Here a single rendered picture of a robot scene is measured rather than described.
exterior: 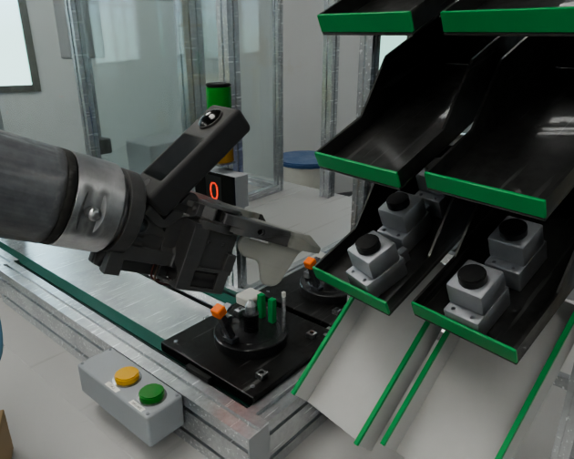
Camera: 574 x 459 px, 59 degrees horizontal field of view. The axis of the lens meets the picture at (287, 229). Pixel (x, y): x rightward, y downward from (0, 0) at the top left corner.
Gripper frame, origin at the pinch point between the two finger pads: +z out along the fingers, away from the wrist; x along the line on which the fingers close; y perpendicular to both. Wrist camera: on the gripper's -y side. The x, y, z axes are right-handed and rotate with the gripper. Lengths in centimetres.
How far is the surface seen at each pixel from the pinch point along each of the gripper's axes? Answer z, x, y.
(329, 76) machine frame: 97, -106, -50
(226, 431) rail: 13.8, -12.3, 33.5
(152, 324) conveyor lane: 21, -52, 34
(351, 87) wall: 288, -282, -105
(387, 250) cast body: 13.3, 4.1, -1.1
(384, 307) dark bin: 13.7, 6.3, 5.4
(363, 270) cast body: 13.1, 1.8, 2.4
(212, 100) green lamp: 15, -47, -15
